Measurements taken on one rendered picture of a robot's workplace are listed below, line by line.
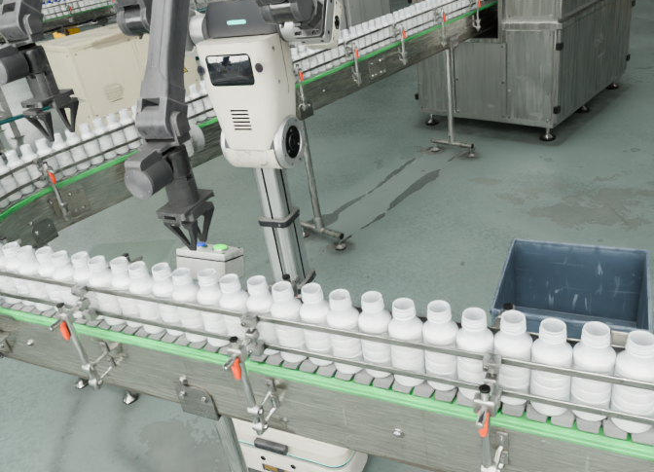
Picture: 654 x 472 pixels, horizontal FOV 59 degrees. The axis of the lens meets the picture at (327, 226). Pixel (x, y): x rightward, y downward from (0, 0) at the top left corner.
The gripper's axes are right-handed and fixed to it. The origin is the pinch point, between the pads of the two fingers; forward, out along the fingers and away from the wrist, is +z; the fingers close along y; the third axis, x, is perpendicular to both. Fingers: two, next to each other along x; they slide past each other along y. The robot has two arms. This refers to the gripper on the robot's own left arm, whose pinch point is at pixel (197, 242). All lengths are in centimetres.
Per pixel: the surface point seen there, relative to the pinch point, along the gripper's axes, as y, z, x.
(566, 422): -4, 24, -68
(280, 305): -2.7, 10.1, -18.1
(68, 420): 31, 124, 131
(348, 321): -2.6, 11.5, -31.7
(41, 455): 13, 124, 128
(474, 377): -4, 18, -54
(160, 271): -1.5, 7.2, 10.8
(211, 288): -1.4, 9.8, -1.5
